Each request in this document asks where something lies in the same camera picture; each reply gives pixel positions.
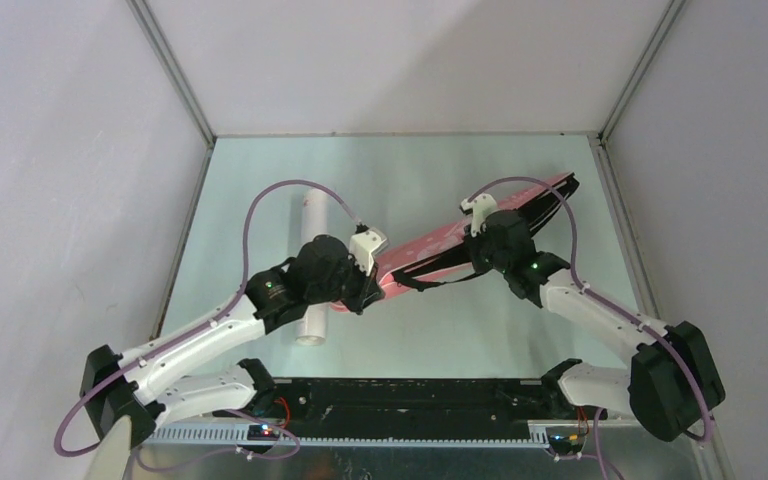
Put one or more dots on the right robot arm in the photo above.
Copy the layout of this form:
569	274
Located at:
668	379

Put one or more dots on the aluminium front frame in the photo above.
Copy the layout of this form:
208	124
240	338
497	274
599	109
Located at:
220	446

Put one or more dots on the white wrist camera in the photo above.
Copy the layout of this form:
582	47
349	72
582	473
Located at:
364	245
478	210

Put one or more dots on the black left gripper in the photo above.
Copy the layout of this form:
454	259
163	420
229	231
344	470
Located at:
369	290

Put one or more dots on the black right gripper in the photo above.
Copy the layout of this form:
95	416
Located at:
472	243

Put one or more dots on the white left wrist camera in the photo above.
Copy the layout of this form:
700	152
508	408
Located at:
364	245

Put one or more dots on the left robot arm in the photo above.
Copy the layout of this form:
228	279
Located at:
155	384

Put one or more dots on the white shuttlecock tube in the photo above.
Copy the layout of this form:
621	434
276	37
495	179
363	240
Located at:
311	330

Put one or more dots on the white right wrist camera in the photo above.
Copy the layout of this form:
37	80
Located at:
478	210

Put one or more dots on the pink sport racket bag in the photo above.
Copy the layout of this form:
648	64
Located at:
424	263

